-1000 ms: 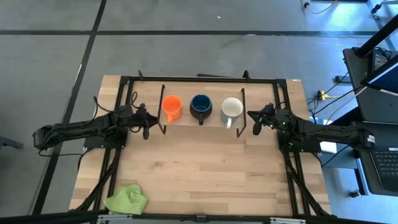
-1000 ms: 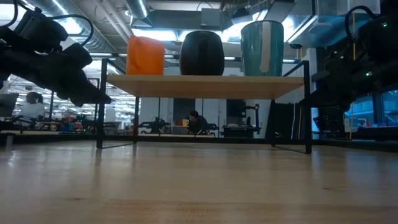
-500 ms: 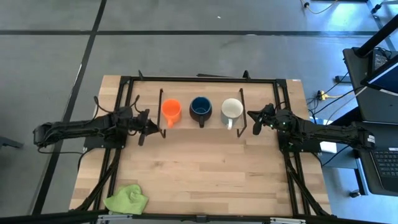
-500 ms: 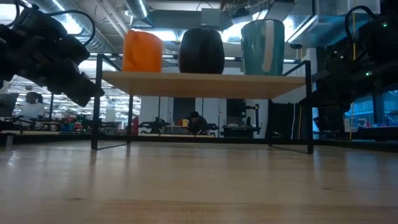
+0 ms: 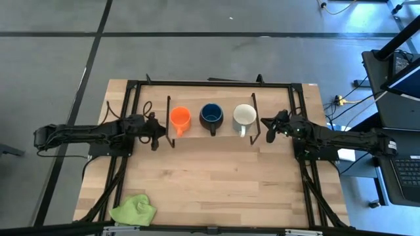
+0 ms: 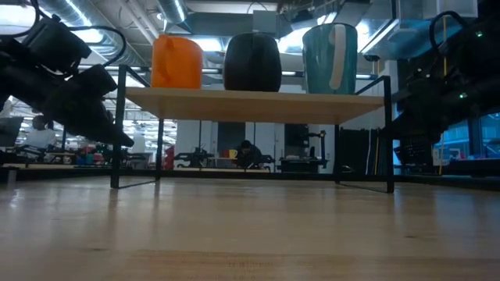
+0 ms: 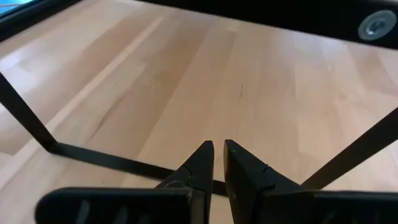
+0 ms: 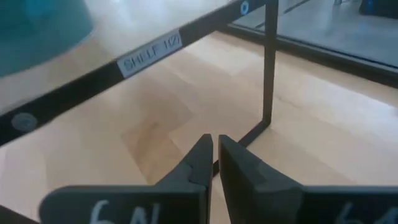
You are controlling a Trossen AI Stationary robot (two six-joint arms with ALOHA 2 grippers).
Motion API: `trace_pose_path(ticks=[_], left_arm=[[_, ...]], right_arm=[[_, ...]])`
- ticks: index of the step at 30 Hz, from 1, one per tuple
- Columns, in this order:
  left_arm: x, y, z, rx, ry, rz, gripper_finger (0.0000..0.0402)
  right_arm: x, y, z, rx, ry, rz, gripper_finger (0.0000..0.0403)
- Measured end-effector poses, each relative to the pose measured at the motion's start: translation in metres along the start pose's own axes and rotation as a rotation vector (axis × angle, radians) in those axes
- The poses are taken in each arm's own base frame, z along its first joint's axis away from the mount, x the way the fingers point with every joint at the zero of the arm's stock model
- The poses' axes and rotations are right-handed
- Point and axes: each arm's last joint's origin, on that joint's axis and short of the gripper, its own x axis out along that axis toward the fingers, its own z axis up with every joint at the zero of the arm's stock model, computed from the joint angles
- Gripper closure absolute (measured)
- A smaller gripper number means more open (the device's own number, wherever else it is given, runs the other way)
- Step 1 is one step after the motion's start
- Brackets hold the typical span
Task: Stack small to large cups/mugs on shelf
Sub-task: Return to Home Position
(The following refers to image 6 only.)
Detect wooden shelf black metal frame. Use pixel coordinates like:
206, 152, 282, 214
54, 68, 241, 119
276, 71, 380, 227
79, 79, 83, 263
110, 64, 395, 194

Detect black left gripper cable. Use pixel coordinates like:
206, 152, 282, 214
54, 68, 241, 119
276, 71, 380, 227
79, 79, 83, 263
70, 25, 128, 67

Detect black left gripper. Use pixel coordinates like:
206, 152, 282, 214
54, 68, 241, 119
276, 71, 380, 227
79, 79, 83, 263
0, 38, 136, 148

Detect orange plastic mug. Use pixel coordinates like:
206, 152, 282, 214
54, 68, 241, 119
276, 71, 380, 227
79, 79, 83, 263
151, 34, 204, 90

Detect black background machine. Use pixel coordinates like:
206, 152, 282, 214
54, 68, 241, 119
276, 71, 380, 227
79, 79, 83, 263
284, 123, 329, 173

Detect black mug blue inside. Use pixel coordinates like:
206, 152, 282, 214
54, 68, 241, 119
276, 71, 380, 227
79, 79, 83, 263
223, 31, 283, 93

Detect person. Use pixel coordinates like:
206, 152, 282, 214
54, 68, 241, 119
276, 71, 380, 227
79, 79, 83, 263
23, 115, 58, 151
236, 139, 263, 169

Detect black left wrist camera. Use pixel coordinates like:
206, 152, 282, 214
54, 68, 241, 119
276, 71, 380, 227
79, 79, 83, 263
21, 14, 93, 75

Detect silver ventilation duct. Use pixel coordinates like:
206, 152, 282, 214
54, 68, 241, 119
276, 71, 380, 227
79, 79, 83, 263
155, 0, 188, 24

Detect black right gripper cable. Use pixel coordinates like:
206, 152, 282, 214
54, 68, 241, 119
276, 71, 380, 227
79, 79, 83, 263
429, 10, 470, 50

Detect black table frame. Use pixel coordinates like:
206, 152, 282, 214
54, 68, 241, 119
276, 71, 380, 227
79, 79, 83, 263
0, 165, 500, 192

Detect black leaning panels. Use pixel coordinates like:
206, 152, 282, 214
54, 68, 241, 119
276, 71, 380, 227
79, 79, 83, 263
337, 126, 386, 176

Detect black perforated crate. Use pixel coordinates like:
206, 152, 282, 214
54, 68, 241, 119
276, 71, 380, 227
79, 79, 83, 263
398, 140, 434, 169

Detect tall teal ceramic cup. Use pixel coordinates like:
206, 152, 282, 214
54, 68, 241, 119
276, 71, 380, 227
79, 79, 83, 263
302, 22, 359, 94

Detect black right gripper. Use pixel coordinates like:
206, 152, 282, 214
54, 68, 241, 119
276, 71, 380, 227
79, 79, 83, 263
384, 50, 481, 144

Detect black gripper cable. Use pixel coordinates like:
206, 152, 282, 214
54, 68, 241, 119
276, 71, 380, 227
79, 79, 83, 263
70, 25, 128, 67
429, 10, 470, 50

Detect gray ceiling box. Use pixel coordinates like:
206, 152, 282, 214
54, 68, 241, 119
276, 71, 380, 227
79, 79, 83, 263
252, 9, 279, 35

